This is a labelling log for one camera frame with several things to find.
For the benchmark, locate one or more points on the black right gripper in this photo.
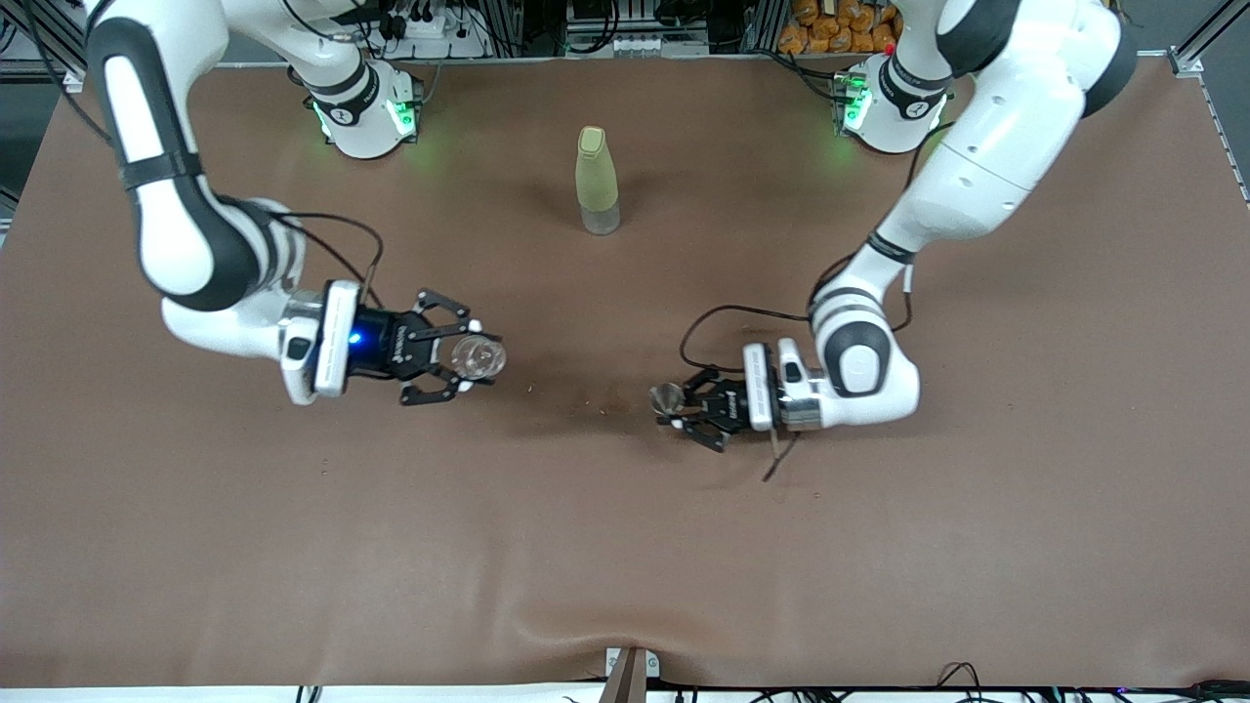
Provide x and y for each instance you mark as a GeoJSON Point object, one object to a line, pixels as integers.
{"type": "Point", "coordinates": [383, 349]}

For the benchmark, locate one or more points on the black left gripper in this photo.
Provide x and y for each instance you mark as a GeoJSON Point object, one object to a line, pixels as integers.
{"type": "Point", "coordinates": [729, 403]}

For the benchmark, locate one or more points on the steel double-ended jigger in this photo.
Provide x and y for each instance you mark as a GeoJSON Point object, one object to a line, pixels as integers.
{"type": "Point", "coordinates": [667, 396]}

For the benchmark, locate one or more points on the clear glass measuring cup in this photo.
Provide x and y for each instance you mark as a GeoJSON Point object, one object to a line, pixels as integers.
{"type": "Point", "coordinates": [479, 356]}

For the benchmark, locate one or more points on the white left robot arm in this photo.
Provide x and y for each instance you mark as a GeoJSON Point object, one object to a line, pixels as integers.
{"type": "Point", "coordinates": [1006, 137]}

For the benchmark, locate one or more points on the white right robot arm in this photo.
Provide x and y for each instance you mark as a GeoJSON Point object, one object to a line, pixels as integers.
{"type": "Point", "coordinates": [176, 234]}

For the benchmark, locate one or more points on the brown table cloth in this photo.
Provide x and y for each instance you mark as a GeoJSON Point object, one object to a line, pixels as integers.
{"type": "Point", "coordinates": [391, 547]}

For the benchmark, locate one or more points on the yellow-green bottle with cap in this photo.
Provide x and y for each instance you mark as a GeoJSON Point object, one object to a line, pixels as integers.
{"type": "Point", "coordinates": [596, 176]}

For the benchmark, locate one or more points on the white power strip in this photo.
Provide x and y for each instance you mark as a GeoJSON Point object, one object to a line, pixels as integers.
{"type": "Point", "coordinates": [449, 44]}
{"type": "Point", "coordinates": [635, 46]}

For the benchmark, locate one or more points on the orange snack bags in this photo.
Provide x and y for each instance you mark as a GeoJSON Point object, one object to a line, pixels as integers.
{"type": "Point", "coordinates": [830, 29]}

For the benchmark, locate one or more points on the white table edge bracket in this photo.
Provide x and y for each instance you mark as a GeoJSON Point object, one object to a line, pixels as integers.
{"type": "Point", "coordinates": [652, 664]}

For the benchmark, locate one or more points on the aluminium frame post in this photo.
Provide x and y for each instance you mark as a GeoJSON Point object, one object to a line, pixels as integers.
{"type": "Point", "coordinates": [73, 80]}
{"type": "Point", "coordinates": [1185, 63]}

